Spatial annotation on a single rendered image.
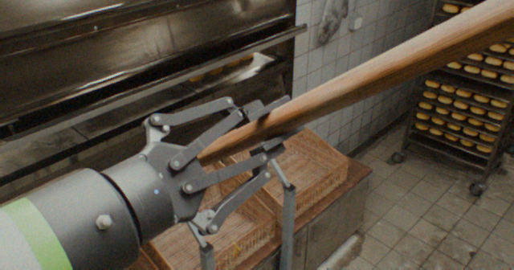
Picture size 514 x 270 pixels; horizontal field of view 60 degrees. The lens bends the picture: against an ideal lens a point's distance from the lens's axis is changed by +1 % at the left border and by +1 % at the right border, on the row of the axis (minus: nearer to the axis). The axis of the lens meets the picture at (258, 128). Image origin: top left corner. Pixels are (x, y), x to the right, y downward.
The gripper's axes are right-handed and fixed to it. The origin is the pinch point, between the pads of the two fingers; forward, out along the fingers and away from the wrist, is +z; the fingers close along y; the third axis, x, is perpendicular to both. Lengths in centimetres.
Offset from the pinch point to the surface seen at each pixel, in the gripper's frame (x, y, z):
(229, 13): -118, -51, 106
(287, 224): -126, 50, 84
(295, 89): -156, -4, 159
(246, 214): -156, 42, 86
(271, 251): -140, 60, 78
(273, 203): -141, 42, 93
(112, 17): -110, -59, 46
